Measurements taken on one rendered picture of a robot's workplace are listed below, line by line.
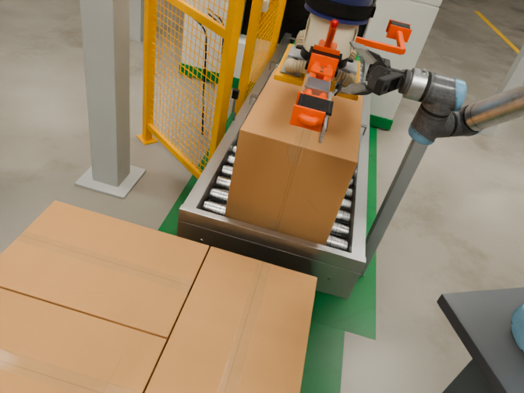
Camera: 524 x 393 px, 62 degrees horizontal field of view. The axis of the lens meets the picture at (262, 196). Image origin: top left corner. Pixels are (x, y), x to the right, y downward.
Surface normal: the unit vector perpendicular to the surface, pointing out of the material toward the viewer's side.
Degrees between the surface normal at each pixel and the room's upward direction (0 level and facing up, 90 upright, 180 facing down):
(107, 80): 90
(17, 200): 0
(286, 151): 90
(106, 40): 90
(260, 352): 0
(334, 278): 90
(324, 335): 0
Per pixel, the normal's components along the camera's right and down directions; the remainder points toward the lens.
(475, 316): 0.18, -0.77
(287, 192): -0.22, 0.58
